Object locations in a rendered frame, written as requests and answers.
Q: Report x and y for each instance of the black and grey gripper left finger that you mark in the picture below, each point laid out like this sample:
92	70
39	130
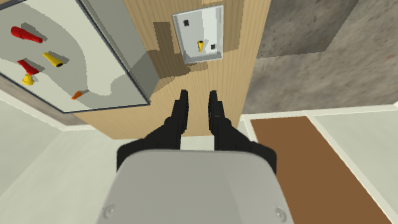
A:
168	136

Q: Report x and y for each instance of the open grey metal box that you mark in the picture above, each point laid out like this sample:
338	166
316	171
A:
202	24

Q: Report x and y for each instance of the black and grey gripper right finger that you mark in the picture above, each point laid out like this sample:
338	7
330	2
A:
225	135

